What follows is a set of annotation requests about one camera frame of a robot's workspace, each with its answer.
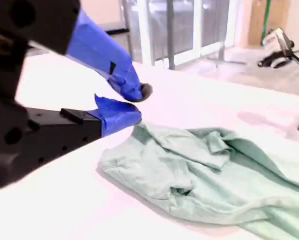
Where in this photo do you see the pale green T-shirt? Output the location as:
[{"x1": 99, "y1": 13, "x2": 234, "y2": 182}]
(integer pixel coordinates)
[{"x1": 96, "y1": 121, "x2": 299, "y2": 240}]

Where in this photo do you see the white framed glass door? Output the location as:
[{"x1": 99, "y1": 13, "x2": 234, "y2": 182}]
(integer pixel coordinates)
[{"x1": 121, "y1": 0, "x2": 240, "y2": 66}]

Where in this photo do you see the green pole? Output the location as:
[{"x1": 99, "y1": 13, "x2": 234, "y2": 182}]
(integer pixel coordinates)
[{"x1": 260, "y1": 0, "x2": 272, "y2": 46}]

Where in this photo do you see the brown wooden panel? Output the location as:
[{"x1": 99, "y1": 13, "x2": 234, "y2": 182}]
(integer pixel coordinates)
[{"x1": 247, "y1": 0, "x2": 291, "y2": 46}]

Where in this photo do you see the grey metal post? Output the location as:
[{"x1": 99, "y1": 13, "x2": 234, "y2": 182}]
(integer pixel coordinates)
[
  {"x1": 217, "y1": 0, "x2": 227, "y2": 62},
  {"x1": 167, "y1": 0, "x2": 176, "y2": 71}
]

